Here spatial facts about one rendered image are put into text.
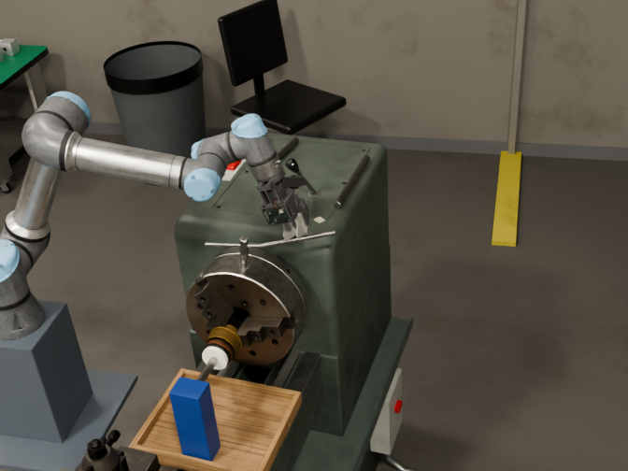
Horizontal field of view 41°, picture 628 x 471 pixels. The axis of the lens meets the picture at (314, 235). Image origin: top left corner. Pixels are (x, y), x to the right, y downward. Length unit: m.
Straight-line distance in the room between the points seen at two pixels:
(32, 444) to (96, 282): 1.96
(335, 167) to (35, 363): 1.02
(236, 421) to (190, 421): 0.21
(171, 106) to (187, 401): 3.01
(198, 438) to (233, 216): 0.63
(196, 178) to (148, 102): 2.95
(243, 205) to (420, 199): 2.47
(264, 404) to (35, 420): 0.65
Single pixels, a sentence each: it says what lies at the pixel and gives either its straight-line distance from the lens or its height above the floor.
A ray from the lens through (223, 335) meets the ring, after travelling 2.17.
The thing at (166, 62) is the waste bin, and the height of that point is 0.58.
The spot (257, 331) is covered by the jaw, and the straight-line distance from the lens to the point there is 2.18.
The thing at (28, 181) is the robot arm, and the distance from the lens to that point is 2.26.
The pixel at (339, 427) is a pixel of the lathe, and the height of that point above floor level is 0.58.
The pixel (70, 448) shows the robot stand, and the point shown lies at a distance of 2.52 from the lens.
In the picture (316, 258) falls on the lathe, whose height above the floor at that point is 1.21.
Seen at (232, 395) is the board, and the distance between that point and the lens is 2.34.
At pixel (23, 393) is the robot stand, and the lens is 2.45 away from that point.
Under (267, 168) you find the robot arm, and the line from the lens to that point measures 2.02.
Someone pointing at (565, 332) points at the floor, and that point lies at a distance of 3.92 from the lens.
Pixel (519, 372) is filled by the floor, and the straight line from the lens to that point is 3.69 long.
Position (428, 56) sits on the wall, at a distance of 5.03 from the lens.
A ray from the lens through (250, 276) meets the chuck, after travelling 2.17.
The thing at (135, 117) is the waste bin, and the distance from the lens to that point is 4.92.
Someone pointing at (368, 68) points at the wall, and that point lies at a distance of 5.11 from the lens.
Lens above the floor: 2.51
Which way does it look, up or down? 34 degrees down
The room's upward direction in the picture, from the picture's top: 4 degrees counter-clockwise
